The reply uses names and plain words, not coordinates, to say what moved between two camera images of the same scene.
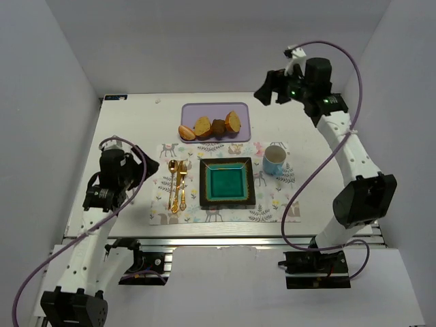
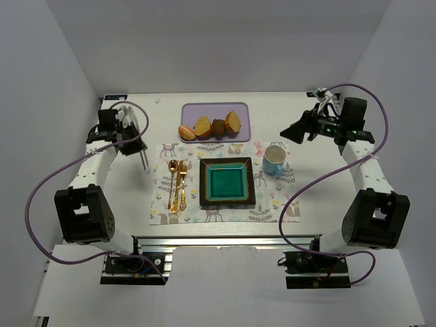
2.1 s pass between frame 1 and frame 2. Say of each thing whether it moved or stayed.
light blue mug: stayed
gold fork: stayed
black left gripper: moved
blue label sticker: stayed
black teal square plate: stayed
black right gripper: moved
